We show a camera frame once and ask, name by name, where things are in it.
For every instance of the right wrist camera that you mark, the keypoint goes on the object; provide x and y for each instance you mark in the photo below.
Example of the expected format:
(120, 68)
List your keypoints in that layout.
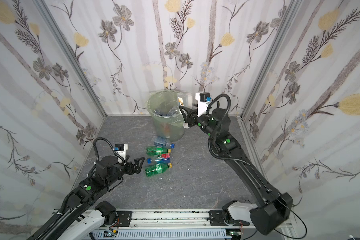
(203, 100)

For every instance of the white slotted cable duct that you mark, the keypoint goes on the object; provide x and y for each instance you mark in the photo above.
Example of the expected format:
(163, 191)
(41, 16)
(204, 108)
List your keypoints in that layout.
(165, 234)

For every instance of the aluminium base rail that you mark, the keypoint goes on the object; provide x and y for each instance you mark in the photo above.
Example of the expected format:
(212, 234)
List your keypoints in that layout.
(167, 219)

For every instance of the green bottle yellow cap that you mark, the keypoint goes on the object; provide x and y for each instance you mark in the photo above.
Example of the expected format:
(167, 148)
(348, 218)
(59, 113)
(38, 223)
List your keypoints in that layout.
(155, 150)
(157, 169)

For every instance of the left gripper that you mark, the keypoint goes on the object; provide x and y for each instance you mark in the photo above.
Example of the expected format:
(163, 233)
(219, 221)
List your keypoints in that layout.
(130, 167)

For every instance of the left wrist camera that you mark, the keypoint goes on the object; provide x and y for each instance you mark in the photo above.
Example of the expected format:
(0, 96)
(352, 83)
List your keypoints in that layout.
(120, 150)

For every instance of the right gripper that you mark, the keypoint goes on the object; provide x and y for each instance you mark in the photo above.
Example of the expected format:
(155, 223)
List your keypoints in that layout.
(190, 117)

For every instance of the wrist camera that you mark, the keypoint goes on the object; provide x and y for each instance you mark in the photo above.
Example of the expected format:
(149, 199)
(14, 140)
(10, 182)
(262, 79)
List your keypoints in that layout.
(203, 100)
(120, 150)

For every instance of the green-lined mesh trash bin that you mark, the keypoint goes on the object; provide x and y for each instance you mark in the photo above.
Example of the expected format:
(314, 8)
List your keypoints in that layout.
(163, 107)

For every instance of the Fiji water bottle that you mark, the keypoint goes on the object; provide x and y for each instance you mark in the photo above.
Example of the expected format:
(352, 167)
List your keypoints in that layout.
(157, 159)

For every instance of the clear bottle light-blue label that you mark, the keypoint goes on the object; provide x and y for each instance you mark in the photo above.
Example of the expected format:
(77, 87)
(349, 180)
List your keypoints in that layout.
(162, 142)

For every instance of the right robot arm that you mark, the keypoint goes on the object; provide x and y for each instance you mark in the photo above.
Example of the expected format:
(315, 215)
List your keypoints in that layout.
(271, 208)

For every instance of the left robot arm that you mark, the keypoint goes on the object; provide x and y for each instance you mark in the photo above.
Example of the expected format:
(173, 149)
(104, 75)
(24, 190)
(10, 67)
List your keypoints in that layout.
(76, 202)

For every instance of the clear square bottle white cap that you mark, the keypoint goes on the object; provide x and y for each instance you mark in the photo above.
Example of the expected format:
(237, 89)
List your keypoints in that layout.
(185, 99)

